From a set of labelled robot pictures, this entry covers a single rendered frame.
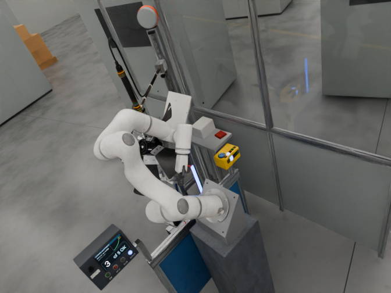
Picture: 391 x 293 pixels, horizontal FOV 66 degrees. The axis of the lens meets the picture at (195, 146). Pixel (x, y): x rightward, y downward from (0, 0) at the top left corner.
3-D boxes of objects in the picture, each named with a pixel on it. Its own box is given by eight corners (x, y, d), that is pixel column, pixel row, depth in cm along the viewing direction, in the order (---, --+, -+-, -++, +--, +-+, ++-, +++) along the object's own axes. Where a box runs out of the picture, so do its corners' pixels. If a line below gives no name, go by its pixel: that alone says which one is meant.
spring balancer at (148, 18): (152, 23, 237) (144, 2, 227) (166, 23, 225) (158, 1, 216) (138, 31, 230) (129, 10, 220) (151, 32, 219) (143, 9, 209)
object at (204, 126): (203, 124, 279) (199, 114, 272) (216, 128, 268) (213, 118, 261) (191, 135, 271) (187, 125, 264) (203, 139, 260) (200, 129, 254)
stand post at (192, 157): (211, 208, 311) (177, 120, 241) (217, 213, 305) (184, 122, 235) (208, 212, 309) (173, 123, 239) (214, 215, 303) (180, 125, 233)
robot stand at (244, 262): (275, 292, 232) (258, 220, 175) (251, 324, 219) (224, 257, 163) (245, 269, 252) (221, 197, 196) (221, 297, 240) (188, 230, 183)
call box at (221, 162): (230, 153, 221) (227, 142, 214) (241, 157, 214) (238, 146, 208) (216, 167, 214) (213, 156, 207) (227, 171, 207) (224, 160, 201)
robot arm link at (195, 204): (203, 218, 149) (167, 221, 132) (177, 221, 161) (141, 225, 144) (200, 193, 152) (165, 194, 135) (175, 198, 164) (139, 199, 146)
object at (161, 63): (160, 68, 245) (156, 59, 239) (168, 67, 243) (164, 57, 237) (157, 74, 237) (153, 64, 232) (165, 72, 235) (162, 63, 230)
